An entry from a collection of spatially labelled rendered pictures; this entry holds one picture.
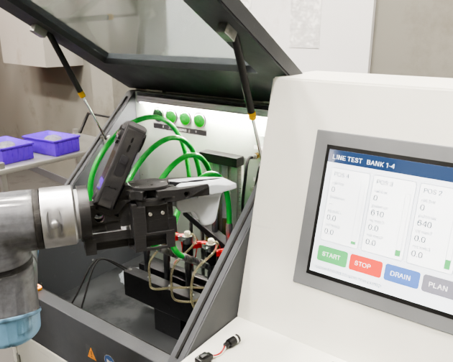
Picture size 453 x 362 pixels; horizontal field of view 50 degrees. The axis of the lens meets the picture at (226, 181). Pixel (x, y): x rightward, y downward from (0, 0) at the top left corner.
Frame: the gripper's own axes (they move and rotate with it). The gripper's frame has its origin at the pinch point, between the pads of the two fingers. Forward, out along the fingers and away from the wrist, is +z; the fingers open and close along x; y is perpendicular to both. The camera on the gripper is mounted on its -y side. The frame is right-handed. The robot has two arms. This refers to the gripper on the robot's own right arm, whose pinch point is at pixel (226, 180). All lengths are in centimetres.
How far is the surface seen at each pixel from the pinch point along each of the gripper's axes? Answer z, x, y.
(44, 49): -19, -403, -57
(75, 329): -21, -60, 46
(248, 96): 21.1, -41.1, -11.0
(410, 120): 44.6, -15.0, -5.1
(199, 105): 21, -81, -9
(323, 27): 127, -180, -45
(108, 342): -14, -50, 46
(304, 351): 25, -24, 45
